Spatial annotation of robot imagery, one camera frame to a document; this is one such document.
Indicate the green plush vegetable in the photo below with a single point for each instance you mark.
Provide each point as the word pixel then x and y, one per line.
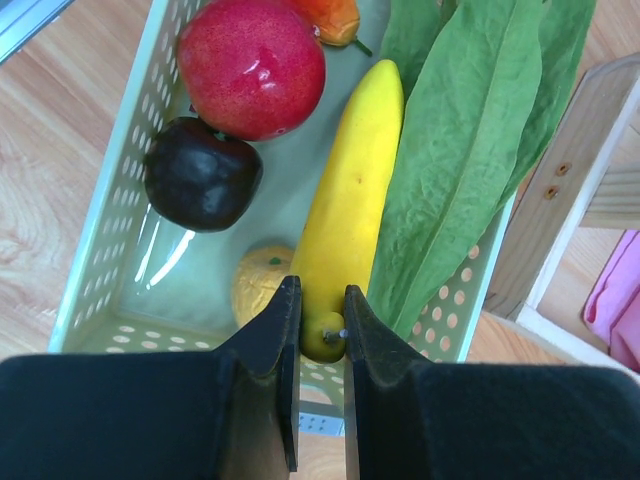
pixel 485 100

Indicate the dark purple plush fruit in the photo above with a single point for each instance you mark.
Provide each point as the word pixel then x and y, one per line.
pixel 198 178

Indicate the yellow plush fruit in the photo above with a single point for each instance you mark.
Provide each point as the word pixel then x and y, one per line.
pixel 257 277

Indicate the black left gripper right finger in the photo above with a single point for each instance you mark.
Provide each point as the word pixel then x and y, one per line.
pixel 410 418

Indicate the red orange plush pepper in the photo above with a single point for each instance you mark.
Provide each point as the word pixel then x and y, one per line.
pixel 337 21

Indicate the red plush fruit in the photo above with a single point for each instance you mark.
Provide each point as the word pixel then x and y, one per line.
pixel 253 69

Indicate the pink t-shirt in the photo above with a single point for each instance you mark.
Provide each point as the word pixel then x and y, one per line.
pixel 611 311

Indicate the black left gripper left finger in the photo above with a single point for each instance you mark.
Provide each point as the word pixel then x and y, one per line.
pixel 228 413

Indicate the yellow plush banana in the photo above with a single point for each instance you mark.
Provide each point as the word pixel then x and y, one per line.
pixel 339 240

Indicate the wooden clothes rack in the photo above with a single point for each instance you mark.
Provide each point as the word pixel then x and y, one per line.
pixel 574 185

